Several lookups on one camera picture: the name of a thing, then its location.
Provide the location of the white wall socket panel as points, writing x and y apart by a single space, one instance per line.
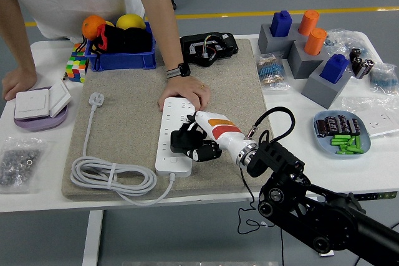
378 122

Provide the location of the white power strip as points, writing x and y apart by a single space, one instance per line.
165 122

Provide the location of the plastic bag of resistors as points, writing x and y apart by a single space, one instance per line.
270 69

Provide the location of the white tilted wall switch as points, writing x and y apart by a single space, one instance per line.
59 97

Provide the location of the black table control panel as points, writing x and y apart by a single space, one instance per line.
374 196

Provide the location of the plastic bag of metal nuts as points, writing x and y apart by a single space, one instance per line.
18 163

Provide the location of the robot right hand white shell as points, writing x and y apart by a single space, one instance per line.
224 132

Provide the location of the yellow fruit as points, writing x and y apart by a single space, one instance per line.
131 22

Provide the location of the clear plastic bag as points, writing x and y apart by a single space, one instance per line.
355 104

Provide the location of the person's left forearm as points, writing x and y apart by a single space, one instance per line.
162 23

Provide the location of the blue square block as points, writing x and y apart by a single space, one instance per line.
280 24
333 69

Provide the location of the person's right forearm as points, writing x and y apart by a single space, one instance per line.
15 29

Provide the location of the black grey wristband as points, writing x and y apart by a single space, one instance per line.
177 70

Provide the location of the green battery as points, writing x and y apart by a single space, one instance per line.
344 152
341 136
351 141
355 149
358 141
338 142

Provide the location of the white table leg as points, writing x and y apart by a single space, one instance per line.
92 238
327 253

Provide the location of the grey block holder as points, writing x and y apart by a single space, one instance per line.
271 43
321 91
302 63

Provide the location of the light blue plate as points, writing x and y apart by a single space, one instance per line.
366 144

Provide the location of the black plug adapter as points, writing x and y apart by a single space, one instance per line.
184 141

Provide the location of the small colourful puzzle cube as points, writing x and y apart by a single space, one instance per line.
79 49

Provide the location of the large colourful puzzle cube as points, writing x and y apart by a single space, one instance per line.
76 68

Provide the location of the person's right hand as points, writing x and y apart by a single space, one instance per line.
18 80

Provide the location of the clear bag of blue parts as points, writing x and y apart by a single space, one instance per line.
385 77
343 40

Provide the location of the loose black capacitor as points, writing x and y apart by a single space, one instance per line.
366 68
355 52
357 66

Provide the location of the person's left hand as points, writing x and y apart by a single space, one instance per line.
184 88

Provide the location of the blue plastic bin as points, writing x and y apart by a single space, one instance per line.
124 60

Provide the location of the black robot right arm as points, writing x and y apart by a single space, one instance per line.
296 191

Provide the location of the black open electronic device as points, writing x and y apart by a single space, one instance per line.
224 45

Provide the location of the orange cylinder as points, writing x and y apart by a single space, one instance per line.
315 41
308 23

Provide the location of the orange fruit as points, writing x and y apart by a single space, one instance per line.
92 26

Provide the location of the grey-brown mat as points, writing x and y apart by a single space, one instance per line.
131 85

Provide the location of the purple oval tray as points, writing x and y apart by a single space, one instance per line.
37 124

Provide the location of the white square wall switch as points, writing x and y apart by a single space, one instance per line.
31 104

